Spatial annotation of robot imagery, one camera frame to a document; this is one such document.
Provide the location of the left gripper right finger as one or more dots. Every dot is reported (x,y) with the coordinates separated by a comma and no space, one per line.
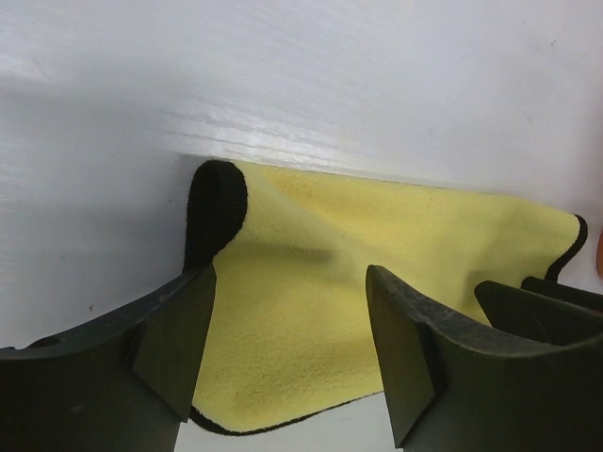
(452,383)

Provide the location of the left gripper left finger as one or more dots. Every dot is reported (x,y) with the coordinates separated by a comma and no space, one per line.
(123,381)

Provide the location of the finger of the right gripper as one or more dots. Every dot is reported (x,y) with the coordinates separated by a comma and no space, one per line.
(536,317)
(554,290)

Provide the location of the yellow towel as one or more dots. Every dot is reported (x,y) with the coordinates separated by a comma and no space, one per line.
(289,335)

